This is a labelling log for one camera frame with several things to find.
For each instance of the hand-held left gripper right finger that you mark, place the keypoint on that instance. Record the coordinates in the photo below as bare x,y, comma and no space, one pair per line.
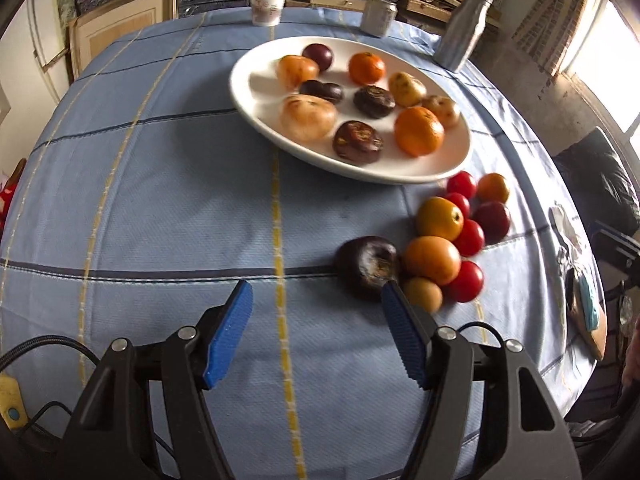
405,340

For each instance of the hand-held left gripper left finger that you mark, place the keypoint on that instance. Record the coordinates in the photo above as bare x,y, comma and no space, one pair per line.
227,340

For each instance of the small tan longan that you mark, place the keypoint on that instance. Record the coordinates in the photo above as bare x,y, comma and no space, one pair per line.
425,295

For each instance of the small orange citrus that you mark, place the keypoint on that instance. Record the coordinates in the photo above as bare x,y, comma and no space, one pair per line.
493,188
439,218
432,260

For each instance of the red plum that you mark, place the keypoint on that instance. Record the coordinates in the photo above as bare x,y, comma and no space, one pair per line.
492,221

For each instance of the reddish brown passion fruit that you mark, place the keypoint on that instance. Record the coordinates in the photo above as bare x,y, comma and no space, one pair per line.
358,142

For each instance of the orange mandarin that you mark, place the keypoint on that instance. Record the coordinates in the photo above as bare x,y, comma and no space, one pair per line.
366,68
419,131

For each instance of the tan passion fruit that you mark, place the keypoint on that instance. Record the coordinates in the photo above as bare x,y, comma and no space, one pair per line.
442,110
307,116

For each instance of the yellow passion fruit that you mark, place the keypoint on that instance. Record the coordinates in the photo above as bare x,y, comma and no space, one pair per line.
407,88

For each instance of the white ceramic plate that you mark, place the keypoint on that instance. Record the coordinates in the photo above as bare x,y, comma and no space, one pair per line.
260,75

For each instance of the smooth purple passion fruit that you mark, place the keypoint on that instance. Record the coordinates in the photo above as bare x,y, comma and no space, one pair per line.
319,56

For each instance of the person's right forearm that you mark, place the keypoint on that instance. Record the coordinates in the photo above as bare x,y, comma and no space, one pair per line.
634,350

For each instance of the blue checked tablecloth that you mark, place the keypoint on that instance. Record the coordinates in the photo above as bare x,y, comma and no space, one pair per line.
175,210

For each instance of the grey crumpled wrapper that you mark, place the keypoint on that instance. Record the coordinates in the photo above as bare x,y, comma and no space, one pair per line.
565,261

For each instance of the blue face mask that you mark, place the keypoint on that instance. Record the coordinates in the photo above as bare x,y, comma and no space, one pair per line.
589,300

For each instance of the white tissue packet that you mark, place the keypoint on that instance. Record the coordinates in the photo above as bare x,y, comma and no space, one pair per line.
565,230

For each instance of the yellow plastic device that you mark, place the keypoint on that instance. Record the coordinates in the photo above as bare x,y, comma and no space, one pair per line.
12,405

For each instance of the red checked cloth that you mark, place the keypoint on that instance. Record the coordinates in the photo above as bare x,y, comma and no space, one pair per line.
6,200

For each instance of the brown plush toy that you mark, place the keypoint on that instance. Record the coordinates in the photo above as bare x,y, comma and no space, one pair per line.
17,172

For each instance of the silver bottle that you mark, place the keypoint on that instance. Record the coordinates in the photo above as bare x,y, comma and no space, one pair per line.
462,30

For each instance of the wooden framed panel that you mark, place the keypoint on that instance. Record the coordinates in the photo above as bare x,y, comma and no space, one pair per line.
120,35

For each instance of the white drink can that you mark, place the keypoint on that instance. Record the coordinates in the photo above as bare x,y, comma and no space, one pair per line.
378,17

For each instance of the white paper cup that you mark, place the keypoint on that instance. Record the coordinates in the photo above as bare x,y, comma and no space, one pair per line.
267,5

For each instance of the window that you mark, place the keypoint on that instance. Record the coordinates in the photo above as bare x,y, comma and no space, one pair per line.
615,60

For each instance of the white door panel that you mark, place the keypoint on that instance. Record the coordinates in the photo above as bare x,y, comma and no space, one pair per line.
47,35

